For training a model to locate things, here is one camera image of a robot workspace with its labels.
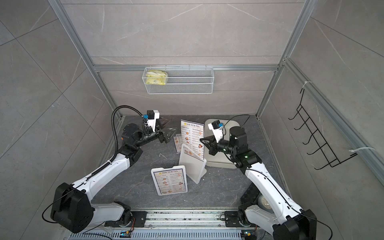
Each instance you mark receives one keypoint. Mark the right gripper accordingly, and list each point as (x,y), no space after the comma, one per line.
(212,145)

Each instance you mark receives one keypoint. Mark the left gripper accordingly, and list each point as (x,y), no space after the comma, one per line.
(161,137)

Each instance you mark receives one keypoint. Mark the menu holder with menu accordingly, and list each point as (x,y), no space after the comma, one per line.
(195,166)

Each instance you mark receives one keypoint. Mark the white menu holder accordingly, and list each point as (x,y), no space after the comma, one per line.
(169,180)

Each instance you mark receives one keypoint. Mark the old dim sum menu sheet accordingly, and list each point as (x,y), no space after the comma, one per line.
(178,142)

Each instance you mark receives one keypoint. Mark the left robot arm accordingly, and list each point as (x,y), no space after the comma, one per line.
(72,207)

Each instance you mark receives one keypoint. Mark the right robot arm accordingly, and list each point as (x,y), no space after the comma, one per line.
(288,221)

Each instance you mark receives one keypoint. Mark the cream plastic tray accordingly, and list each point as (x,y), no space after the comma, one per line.
(219,160)

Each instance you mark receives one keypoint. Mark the yellow snack packet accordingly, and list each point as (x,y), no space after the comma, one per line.
(156,77)

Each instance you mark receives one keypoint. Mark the small analog clock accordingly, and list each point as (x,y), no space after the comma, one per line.
(264,204)

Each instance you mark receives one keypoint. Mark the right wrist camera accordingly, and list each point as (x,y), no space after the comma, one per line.
(217,128)

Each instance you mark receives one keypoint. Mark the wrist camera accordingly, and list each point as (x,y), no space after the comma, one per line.
(150,120)
(217,128)

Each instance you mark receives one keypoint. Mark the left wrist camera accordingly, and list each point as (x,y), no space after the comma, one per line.
(150,120)

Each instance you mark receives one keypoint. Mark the white wire mesh basket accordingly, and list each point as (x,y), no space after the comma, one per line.
(183,80)

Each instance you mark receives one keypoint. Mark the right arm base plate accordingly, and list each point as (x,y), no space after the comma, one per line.
(232,219)

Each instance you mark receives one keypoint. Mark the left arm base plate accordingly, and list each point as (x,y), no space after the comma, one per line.
(136,219)

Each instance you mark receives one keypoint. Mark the black wire hook rack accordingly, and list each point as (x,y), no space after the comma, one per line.
(317,136)

